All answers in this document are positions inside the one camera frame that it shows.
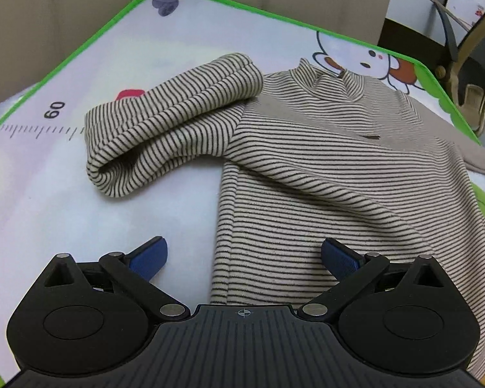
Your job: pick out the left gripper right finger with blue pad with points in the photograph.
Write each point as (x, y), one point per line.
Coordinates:
(354, 273)

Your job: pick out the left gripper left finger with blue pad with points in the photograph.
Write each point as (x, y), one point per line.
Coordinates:
(132, 272)

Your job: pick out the beige striped knit sweater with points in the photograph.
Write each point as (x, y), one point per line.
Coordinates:
(307, 155)

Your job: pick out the cartoon play mat green border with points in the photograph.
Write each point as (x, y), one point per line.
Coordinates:
(47, 202)

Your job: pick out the black and tan office chair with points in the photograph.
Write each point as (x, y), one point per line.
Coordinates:
(461, 70)

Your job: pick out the white desk with black legs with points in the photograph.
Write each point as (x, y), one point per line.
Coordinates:
(421, 29)

